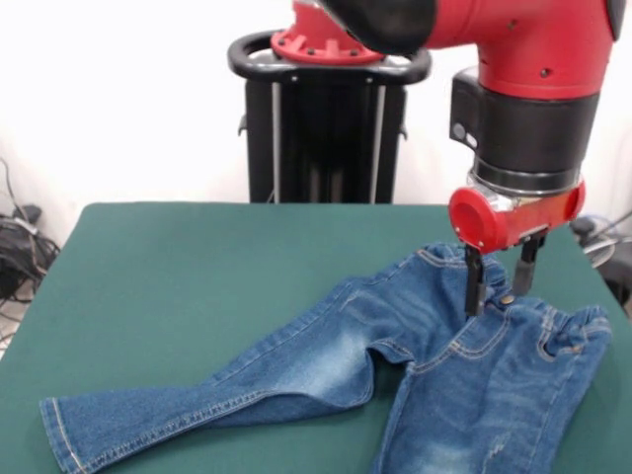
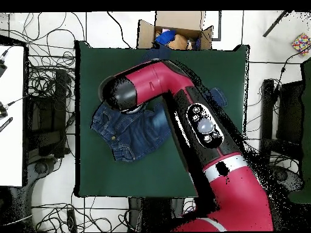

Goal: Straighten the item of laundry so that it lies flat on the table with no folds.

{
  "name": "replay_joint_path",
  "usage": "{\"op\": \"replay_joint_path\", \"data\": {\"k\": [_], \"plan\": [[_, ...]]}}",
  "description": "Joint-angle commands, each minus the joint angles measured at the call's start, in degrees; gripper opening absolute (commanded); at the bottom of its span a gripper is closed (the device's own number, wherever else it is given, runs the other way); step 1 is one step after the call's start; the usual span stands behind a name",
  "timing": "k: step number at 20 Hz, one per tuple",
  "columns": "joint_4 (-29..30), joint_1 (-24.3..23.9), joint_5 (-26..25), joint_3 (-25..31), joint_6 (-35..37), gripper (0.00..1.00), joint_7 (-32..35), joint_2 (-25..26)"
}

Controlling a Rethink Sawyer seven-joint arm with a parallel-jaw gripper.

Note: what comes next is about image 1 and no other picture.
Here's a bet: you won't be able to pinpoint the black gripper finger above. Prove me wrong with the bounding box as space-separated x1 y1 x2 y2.
513 234 547 297
463 244 488 318

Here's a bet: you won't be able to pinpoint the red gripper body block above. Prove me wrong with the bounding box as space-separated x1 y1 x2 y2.
447 180 588 255

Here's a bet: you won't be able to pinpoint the blue denim jeans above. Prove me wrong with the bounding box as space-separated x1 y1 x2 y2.
39 241 613 474

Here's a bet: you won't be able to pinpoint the dark green table cloth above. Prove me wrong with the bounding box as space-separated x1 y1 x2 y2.
0 200 632 474

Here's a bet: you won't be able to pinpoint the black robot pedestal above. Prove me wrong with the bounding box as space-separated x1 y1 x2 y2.
226 29 434 204

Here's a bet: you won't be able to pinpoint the tangle of black cables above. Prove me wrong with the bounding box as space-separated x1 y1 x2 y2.
0 157 63 347

